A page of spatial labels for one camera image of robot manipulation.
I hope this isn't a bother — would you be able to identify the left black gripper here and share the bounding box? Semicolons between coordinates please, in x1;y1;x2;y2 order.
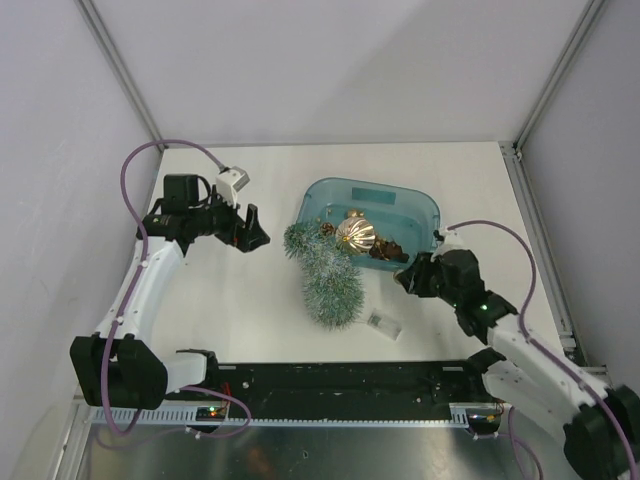
189;185;268;253

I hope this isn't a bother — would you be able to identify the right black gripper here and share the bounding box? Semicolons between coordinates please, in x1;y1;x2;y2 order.
397;251;461;308

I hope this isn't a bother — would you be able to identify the teal plastic container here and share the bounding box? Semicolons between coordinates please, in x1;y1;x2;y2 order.
297;177;441;271

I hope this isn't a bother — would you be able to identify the gold striped bauble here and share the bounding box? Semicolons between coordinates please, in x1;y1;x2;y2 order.
335;217;376;255

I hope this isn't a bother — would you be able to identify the small frosted christmas tree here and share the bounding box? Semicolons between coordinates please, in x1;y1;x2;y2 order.
283;222;365;330

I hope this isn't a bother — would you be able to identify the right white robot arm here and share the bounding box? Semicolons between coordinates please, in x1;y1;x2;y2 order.
394;250;639;479

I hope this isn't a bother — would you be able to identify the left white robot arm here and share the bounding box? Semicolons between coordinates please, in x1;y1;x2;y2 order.
70;167;270;410

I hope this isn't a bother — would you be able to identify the small pine cone ornament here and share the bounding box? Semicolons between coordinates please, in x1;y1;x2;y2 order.
320;222;335;235

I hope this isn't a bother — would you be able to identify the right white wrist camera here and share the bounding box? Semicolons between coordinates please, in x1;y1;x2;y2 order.
433;228;465;257

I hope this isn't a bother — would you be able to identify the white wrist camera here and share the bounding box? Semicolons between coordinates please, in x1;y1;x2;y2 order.
433;228;465;257
216;166;250;208

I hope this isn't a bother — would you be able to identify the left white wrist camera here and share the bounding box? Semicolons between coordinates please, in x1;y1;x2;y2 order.
216;166;250;208

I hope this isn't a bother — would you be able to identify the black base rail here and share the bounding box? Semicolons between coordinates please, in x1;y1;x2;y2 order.
164;357;522;421

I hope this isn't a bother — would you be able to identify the grey slotted cable duct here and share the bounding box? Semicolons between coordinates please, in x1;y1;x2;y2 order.
89;402;501;428

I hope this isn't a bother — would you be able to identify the left aluminium corner post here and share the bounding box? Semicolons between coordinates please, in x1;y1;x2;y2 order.
74;0;162;141

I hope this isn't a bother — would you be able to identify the aluminium corner post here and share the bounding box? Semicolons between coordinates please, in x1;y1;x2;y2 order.
512;0;610;151
74;0;162;141

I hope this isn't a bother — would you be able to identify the right aluminium corner post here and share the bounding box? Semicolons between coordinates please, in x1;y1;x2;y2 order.
512;0;610;151

